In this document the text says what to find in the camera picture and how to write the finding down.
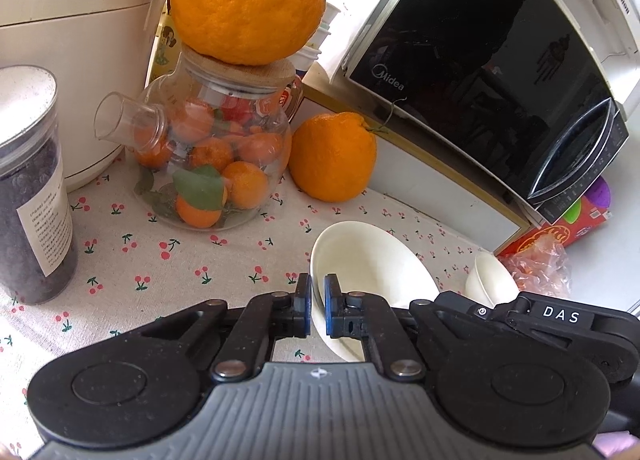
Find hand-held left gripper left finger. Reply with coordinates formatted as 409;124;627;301
137;273;314;383

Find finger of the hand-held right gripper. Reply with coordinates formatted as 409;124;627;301
432;291;613;366

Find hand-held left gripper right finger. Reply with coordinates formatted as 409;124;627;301
322;274;493;383

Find large cream bowl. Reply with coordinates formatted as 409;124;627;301
310;221;441;362

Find clear plastic bag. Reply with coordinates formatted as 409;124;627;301
500;235;572;297

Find small cream bowl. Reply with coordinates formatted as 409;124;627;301
465;253;521;307

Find red cardboard box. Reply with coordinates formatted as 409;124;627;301
495;175;613;261

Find green round lid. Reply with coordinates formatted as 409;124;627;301
562;200;584;229

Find pile of small tangerines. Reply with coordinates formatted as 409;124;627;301
134;95;288;230

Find purple round lid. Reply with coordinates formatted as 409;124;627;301
585;176;612;214

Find large orange with stem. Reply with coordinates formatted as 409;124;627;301
289;112;388;202

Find cherry printed tablecloth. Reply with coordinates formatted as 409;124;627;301
0;165;501;456

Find white cabinet with wooden trim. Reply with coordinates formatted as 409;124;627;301
295;85;532;255

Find red printed glass cup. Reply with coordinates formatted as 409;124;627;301
277;76;306;118

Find glass teapot with wooden lid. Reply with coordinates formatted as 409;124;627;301
94;45;306;231

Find black microwave oven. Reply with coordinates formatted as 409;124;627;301
342;0;631;213

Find stack of white paper cups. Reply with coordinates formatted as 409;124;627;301
292;0;342;72

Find clear jar with dark contents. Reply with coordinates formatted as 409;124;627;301
0;65;80;305

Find cartoon printed carton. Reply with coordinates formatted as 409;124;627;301
149;15;182;82

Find white kitchen appliance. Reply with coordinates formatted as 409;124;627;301
0;0;169;193

